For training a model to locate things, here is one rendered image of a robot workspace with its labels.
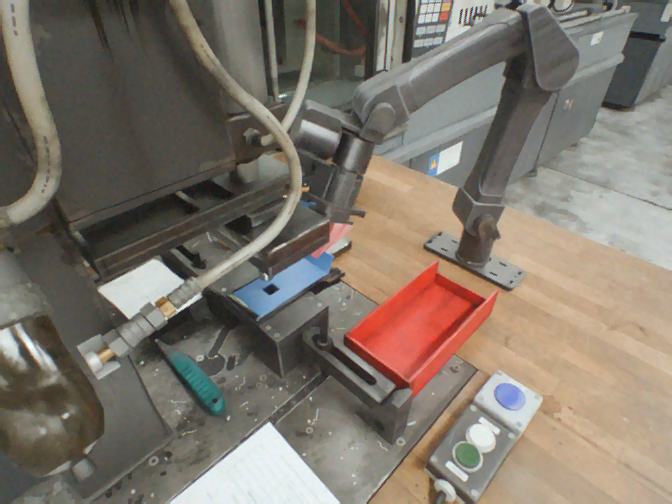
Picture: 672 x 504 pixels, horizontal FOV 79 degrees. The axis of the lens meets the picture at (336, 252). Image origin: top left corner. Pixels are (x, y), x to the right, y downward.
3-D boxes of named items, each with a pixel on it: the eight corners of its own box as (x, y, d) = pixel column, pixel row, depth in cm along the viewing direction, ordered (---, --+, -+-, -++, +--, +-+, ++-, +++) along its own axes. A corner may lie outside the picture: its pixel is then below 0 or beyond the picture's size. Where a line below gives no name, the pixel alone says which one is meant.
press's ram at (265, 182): (335, 256, 56) (335, 5, 38) (157, 370, 41) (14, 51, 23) (256, 207, 66) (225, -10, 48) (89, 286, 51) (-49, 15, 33)
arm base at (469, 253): (522, 259, 71) (539, 242, 75) (426, 215, 82) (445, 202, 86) (510, 293, 75) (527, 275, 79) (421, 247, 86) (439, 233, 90)
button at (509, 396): (527, 402, 56) (531, 393, 55) (514, 421, 54) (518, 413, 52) (500, 384, 58) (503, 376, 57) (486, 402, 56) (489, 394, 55)
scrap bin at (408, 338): (491, 314, 71) (499, 289, 68) (405, 408, 57) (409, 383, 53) (433, 282, 78) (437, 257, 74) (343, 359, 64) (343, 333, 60)
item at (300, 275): (334, 269, 68) (334, 255, 66) (260, 319, 59) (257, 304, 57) (306, 251, 71) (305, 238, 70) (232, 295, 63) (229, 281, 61)
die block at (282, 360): (329, 341, 67) (329, 309, 62) (282, 379, 61) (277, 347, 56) (255, 283, 78) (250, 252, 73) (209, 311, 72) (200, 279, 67)
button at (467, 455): (481, 461, 50) (485, 453, 48) (469, 479, 48) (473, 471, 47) (460, 445, 51) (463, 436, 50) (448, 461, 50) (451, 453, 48)
